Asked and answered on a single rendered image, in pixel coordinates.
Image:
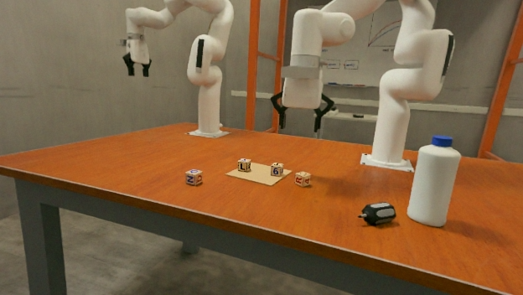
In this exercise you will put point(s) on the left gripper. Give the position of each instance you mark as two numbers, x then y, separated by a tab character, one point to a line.
302	93

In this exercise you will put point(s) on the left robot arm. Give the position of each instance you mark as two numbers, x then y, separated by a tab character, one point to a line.
417	44

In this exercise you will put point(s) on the tan square mat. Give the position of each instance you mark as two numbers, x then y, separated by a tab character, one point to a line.
260	174

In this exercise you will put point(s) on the white plastic bottle with blue cap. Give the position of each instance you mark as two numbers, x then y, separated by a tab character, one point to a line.
433	182

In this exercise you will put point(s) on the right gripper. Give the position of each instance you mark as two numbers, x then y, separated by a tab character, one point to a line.
137	53

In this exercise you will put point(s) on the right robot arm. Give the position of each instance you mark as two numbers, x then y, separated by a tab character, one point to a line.
200	70

